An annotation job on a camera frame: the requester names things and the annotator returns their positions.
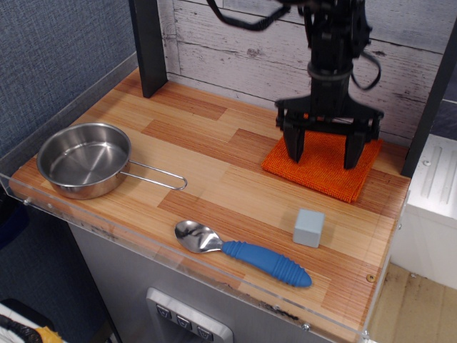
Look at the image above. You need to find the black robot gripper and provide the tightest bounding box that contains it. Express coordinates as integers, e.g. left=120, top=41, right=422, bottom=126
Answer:
left=276, top=64, right=383, bottom=169

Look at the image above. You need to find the orange woven cloth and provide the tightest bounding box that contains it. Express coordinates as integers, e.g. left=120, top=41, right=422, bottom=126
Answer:
left=261, top=131, right=383, bottom=203

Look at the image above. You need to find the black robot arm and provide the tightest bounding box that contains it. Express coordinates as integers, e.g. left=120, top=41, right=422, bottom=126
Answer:
left=276, top=1, right=383, bottom=169

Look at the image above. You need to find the silver metal pan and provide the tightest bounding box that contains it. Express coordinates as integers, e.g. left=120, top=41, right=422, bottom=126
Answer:
left=36, top=122, right=188, bottom=200

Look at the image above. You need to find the grey cube block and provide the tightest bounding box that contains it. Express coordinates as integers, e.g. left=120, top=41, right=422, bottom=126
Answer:
left=293, top=209, right=325, bottom=248

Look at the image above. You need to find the white ribbed side unit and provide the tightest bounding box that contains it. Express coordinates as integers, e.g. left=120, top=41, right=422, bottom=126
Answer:
left=391, top=134, right=456, bottom=289

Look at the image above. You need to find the silver cabinet with dispenser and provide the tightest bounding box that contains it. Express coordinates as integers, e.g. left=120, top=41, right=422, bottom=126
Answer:
left=71, top=224, right=361, bottom=342

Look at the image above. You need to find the yellow black object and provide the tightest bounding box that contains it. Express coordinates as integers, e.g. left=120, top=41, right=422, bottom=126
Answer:
left=1, top=315, right=64, bottom=343

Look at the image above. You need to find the black right post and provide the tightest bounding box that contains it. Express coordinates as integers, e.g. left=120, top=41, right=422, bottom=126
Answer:
left=401, top=22, right=456, bottom=178

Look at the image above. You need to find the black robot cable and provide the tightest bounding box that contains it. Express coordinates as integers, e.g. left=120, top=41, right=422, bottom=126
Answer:
left=206, top=0, right=382, bottom=91

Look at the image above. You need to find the blue handled metal spoon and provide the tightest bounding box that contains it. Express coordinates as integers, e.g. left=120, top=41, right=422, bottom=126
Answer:
left=175, top=220, right=312, bottom=287

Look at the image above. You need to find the clear acrylic guard rail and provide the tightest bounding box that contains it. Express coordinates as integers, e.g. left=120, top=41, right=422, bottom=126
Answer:
left=1, top=54, right=408, bottom=342

